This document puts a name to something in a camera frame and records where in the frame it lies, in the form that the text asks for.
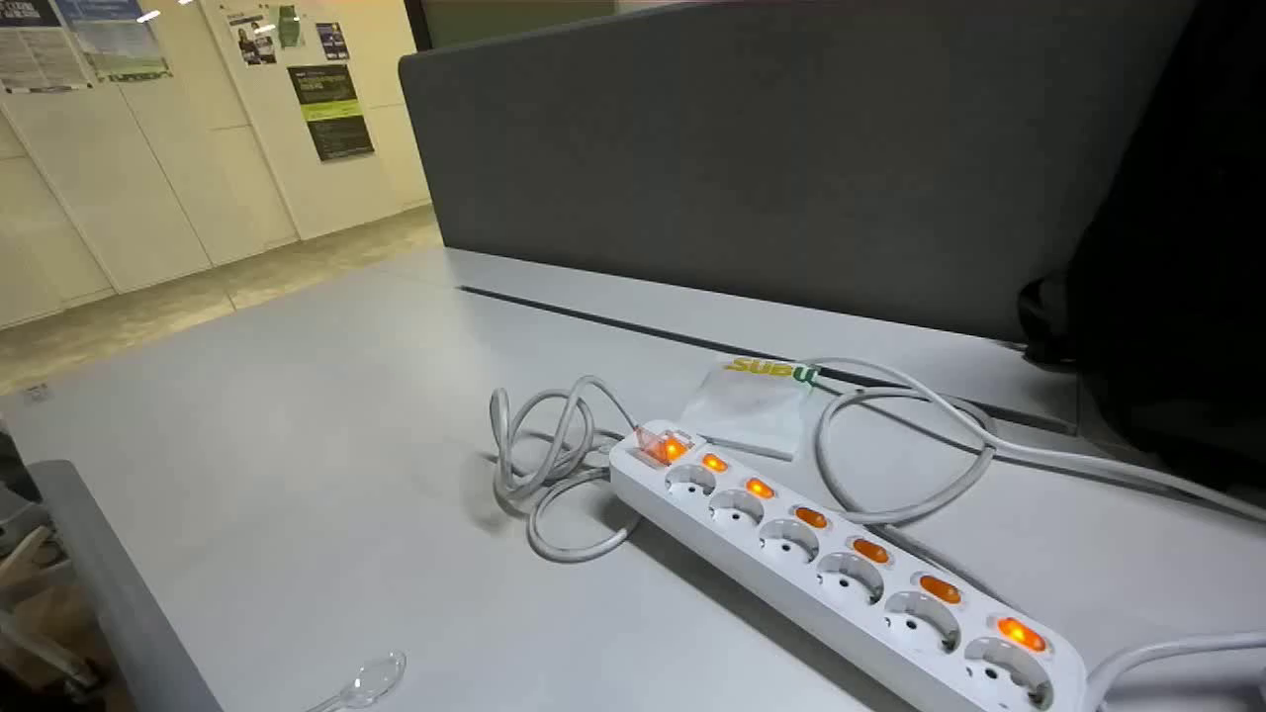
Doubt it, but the black and green poster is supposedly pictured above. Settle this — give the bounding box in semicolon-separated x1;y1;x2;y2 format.
284;60;380;168

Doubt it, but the small green wall note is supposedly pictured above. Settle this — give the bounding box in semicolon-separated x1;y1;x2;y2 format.
272;0;309;56

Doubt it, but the looped white cable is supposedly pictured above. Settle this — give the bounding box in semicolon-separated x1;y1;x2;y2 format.
807;352;1266;530

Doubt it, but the large orange main switch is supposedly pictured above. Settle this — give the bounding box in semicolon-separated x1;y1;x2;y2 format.
632;428;698;471

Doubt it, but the small photo wall poster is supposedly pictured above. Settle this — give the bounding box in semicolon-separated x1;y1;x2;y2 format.
226;8;284;70

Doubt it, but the white text wall poster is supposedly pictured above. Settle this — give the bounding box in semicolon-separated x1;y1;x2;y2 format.
0;0;95;99

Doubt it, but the brown clutter beside desk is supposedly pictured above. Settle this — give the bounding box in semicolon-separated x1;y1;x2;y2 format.
0;430;126;712

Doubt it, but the thick white cable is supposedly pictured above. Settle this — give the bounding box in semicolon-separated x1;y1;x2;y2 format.
1084;631;1266;712

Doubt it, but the small dark wall note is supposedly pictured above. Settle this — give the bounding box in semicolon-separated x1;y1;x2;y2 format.
311;16;355;62

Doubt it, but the gray desk partition panel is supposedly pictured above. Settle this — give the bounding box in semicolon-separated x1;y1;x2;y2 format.
395;0;1199;343

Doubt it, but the blue green wall poster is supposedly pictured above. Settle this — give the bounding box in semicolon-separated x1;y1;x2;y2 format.
56;0;180;86

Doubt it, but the white multi-socket power strip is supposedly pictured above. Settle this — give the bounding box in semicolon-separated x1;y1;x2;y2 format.
606;422;1097;712

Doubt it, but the small clear plastic piece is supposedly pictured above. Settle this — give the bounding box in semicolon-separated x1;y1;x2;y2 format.
306;648;412;712

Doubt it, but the clear plastic zip bag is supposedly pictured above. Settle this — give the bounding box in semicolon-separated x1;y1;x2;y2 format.
677;356;832;463

